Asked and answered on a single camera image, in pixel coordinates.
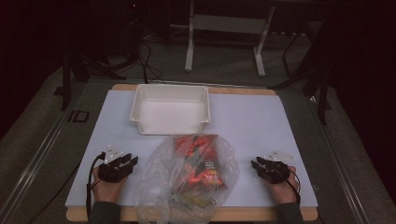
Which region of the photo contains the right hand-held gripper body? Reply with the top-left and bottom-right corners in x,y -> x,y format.
261,149 -> 295,185

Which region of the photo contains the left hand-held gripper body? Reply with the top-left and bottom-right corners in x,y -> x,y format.
97,145 -> 135,184

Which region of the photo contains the clear plastic bag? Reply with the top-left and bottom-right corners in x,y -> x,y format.
134,133 -> 240,224

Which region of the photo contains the red chip bag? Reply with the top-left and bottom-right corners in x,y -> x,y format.
173,133 -> 227,192

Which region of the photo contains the white plastic bin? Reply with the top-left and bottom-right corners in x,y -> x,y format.
129,83 -> 211,136

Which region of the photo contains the person's left hand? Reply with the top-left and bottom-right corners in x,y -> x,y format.
92,166 -> 129,204

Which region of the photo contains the person's right hand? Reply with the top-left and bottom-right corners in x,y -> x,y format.
266,165 -> 301,205

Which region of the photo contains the white table mat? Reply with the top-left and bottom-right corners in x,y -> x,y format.
64,89 -> 318,208

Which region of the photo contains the white and yellow packet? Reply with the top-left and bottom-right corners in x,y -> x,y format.
167,191 -> 219,211

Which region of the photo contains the black stand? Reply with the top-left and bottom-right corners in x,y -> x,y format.
53,50 -> 90,112
302,66 -> 332,126

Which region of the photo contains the white metal stand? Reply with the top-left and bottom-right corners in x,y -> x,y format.
169,0 -> 276,78

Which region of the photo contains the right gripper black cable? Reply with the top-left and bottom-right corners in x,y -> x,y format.
284,169 -> 303,206

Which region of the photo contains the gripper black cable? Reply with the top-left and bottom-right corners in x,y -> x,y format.
284,169 -> 303,206
85,151 -> 106,218

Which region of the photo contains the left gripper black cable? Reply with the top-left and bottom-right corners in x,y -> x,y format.
85,151 -> 106,218

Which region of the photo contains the metal floor rail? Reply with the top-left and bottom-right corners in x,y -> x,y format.
307,94 -> 373,224
0,90 -> 82,222

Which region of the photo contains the thin black floor cable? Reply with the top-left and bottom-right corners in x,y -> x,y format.
27,164 -> 82,224

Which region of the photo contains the bundle of black cables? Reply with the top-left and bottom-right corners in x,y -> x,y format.
83,38 -> 167,86

